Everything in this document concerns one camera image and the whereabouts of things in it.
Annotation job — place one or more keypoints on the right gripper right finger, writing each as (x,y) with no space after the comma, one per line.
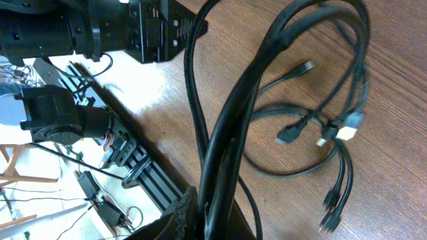
(239,228)

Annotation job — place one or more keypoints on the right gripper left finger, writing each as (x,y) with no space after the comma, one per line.
(177,223)

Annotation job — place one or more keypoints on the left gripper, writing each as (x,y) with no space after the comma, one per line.
(158,29)

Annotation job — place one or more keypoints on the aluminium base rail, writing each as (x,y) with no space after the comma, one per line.
(71,106)

